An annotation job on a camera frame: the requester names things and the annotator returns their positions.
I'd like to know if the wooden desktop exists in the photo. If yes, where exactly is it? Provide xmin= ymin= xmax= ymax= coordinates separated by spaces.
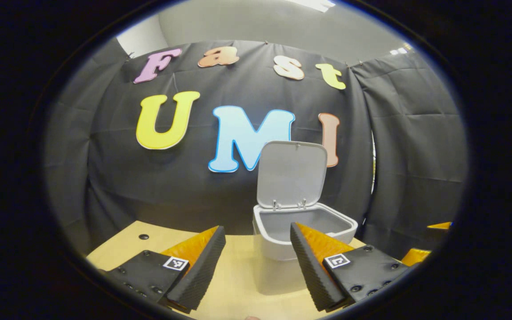
xmin=86 ymin=221 xmax=416 ymax=320

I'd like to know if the grey desktop garbage bin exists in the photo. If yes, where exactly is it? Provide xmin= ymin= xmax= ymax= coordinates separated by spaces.
xmin=252 ymin=140 xmax=359 ymax=295

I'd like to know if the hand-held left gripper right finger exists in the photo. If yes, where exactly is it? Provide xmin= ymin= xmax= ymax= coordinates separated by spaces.
xmin=290 ymin=222 xmax=416 ymax=312

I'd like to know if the large ceiling light panel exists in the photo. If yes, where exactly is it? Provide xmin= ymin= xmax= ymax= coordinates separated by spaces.
xmin=289 ymin=0 xmax=336 ymax=12

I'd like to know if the black backdrop cloth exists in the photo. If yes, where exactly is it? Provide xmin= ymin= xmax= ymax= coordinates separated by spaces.
xmin=43 ymin=38 xmax=469 ymax=258

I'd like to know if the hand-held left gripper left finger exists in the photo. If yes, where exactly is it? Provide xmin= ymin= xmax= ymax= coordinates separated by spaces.
xmin=97 ymin=225 xmax=227 ymax=314

